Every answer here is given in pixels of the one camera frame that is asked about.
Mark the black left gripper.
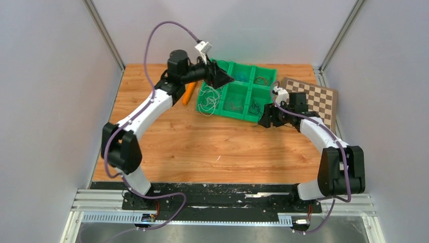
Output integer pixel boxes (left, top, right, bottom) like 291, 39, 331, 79
182, 54, 235, 90

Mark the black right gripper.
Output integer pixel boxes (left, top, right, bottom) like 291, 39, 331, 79
259, 101, 293, 128

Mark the white wire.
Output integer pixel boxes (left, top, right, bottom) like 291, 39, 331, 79
196, 84, 225, 117

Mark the blue wire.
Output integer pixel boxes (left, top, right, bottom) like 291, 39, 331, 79
233, 71, 250, 84

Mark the pink wire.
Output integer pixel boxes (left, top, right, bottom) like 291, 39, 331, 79
224, 94, 247, 112

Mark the red wire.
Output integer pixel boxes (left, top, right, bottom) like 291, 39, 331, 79
253, 76, 274, 86

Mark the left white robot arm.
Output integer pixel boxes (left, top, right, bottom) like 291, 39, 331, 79
101, 50, 234, 210

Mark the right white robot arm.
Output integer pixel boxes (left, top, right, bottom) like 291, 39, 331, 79
258, 88, 365, 212

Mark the orange carrot toy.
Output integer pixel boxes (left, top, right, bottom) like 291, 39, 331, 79
182, 82, 197, 105

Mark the green compartment tray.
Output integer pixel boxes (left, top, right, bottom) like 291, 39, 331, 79
196, 59, 277, 123

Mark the wooden chessboard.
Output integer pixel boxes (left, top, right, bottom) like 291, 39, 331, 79
280, 77, 337, 134

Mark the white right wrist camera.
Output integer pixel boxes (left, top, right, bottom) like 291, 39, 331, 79
272, 85, 289, 105

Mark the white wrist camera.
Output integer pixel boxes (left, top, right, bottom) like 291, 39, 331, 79
194, 40, 212, 64
272, 85, 289, 105

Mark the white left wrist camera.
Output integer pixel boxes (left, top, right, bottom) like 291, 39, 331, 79
194, 40, 212, 64

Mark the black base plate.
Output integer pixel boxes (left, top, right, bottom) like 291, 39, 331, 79
90, 182, 323, 222

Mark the aluminium rail frame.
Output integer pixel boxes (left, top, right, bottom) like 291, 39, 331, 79
61, 189, 385, 242

